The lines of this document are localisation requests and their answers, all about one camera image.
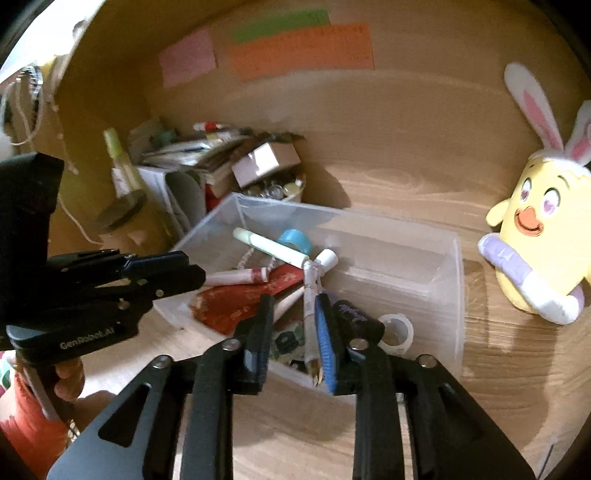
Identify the pale green cream tube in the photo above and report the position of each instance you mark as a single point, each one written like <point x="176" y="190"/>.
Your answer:
<point x="283" y="253"/>

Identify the yellow chick bunny plush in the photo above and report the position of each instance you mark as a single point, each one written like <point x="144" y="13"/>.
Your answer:
<point x="540" y="242"/>

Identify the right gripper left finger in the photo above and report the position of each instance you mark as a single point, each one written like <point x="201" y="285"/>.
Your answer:
<point x="173" y="407"/>

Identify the white paper box stack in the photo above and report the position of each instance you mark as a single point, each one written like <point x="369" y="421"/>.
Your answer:
<point x="179" y="195"/>

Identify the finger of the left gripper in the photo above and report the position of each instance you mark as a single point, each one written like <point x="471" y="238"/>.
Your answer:
<point x="164" y="275"/>
<point x="65" y="262"/>

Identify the white bowl with trinkets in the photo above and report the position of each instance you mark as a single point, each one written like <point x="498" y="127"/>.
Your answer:
<point x="281" y="187"/>

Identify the orange sticky note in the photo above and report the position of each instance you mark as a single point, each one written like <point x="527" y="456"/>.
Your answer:
<point x="328" y="47"/>

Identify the blue washi tape roll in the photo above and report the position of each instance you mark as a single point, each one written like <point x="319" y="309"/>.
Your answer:
<point x="297" y="240"/>

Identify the red white marker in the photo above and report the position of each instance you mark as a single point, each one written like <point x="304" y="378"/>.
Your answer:
<point x="209" y="127"/>

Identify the green sticky note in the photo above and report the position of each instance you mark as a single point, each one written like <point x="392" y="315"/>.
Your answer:
<point x="276" y="23"/>

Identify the clear plastic storage bin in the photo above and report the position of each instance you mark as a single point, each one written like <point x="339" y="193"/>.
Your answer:
<point x="385" y="265"/>

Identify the pink sticky note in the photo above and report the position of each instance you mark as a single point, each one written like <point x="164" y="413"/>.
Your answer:
<point x="190" y="57"/>

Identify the small white cardboard box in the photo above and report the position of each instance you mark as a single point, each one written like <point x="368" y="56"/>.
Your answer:
<point x="265" y="160"/>

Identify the person's left hand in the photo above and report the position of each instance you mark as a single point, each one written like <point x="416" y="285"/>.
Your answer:
<point x="69" y="388"/>

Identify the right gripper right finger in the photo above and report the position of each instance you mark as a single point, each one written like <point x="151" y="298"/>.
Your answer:
<point x="451" y="435"/>

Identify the black silver lipstick tube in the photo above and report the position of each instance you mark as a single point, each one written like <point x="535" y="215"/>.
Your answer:
<point x="353" y="322"/>

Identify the small red box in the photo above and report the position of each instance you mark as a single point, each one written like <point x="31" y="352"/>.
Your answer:
<point x="211" y="201"/>

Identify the tan mug with lid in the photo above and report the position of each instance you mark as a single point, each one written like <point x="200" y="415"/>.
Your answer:
<point x="133" y="224"/>

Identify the green spray bottle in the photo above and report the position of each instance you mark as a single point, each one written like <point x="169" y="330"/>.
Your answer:
<point x="122" y="163"/>

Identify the red tea packet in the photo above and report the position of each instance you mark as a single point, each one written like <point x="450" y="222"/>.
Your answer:
<point x="221" y="308"/>

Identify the white tape roll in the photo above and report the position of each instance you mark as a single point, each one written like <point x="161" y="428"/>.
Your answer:
<point x="398" y="335"/>

